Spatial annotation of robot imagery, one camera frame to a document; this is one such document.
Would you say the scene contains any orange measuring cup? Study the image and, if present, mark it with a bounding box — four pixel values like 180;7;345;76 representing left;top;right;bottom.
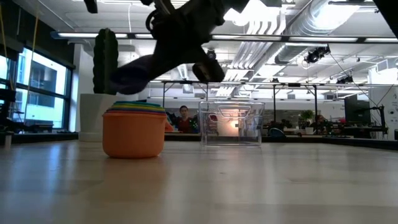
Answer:
101;112;174;159

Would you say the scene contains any black ceiling camera cluster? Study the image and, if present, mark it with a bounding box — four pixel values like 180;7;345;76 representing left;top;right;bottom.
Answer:
303;45;331;65

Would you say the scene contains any black computer monitor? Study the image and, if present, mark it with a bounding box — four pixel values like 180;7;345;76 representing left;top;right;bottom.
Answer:
343;94;372;125

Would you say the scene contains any overhead beam with strip lights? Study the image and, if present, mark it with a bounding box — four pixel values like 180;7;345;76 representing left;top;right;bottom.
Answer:
50;30;398;44

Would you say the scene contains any red measuring cup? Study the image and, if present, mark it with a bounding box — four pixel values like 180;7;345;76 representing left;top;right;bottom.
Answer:
104;111;168;115

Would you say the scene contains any white hexagonal plant pot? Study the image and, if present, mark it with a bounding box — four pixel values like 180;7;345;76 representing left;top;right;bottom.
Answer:
78;92;140;143

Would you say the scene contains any green cactus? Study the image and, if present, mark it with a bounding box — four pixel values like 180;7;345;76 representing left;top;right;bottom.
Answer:
92;27;119;96

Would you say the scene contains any clear plastic basket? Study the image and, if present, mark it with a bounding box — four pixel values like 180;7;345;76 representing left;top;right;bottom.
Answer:
198;100;266;147

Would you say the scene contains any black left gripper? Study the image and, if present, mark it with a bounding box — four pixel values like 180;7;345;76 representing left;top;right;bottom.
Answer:
83;0;99;14

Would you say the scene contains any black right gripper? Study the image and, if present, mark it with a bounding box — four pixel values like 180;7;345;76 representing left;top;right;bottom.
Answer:
108;0;249;95

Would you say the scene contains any large window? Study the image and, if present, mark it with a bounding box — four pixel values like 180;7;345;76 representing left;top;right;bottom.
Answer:
0;46;74;131

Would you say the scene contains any person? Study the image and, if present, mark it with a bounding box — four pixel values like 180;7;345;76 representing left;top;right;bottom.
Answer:
175;105;196;134
310;114;331;135

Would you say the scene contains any green potted plant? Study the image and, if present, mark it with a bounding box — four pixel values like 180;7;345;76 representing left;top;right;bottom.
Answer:
299;109;315;126

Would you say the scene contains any black aluminium table frame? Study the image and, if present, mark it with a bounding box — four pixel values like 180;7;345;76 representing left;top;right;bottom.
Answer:
0;132;398;151

